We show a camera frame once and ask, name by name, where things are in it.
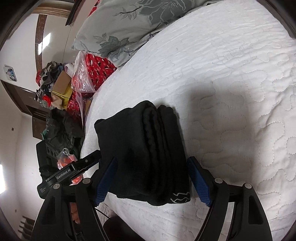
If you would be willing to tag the brown cardboard box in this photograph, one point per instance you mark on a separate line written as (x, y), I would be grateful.
(61, 91)

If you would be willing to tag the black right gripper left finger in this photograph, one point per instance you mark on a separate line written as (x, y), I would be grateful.
(54, 221)

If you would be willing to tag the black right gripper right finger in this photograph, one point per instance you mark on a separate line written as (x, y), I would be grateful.
(248, 222)

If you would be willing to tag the wall picture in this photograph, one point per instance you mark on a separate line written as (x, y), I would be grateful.
(10, 74)

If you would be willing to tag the dark wooden headboard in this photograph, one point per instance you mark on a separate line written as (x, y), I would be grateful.
(80, 8)

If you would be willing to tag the dark wooden cabinet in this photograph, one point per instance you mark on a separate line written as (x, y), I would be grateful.
(24, 99)

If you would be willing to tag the grey floral pillow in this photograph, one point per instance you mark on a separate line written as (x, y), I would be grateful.
(116, 30)

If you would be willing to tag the clear plastic bag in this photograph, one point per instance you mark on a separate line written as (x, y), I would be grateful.
(80, 79)

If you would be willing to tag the black pants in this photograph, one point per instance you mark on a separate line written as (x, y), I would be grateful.
(142, 156)

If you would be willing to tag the pile of mixed clothes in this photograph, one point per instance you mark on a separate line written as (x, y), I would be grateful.
(46, 79)

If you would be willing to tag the dark green garment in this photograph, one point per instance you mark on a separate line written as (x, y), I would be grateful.
(63, 132)

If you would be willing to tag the red patterned bedding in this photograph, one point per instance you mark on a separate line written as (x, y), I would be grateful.
(98, 70)

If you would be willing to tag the white quilted mattress cover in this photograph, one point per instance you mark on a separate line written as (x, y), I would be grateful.
(228, 70)

